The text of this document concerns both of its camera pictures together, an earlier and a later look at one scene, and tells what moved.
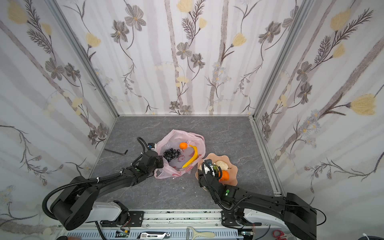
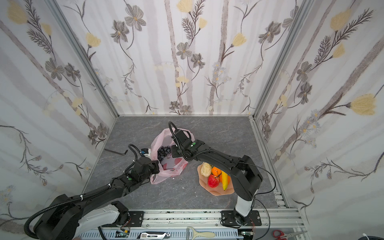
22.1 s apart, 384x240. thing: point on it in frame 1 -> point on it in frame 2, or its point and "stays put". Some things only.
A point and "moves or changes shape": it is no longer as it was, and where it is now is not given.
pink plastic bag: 181,151 moves or changes shape
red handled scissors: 282,236 stays put
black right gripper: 212,171 -> 176,151
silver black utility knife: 153,235 stays put
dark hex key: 110,150 stays put
